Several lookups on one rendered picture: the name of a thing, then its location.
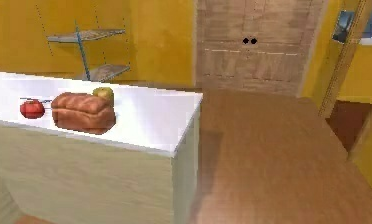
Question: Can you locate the framed wall picture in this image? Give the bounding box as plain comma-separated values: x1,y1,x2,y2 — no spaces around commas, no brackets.
332,10,356,45

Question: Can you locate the red tomato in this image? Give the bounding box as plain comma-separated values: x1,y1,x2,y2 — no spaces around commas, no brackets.
19,99,46,120

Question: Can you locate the brown bread loaf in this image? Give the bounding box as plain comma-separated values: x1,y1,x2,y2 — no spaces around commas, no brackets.
50,92,117,135

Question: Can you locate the grey metal wall shelf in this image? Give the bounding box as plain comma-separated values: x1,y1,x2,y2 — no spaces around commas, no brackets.
46,20,131,83

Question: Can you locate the wooden door frame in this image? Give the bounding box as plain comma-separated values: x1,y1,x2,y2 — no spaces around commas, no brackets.
317,0,372,118

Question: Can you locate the brown wooden cupboard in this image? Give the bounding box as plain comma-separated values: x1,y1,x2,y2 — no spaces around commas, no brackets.
193,0,329,98

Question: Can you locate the green apple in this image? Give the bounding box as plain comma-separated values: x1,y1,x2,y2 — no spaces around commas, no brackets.
92,86,115,105

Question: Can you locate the silver butter knife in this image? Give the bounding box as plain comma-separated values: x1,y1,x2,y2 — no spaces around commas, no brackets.
19,97,56,103

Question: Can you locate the white top kitchen counter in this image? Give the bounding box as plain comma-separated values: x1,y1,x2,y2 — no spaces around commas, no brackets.
0,70,204,224

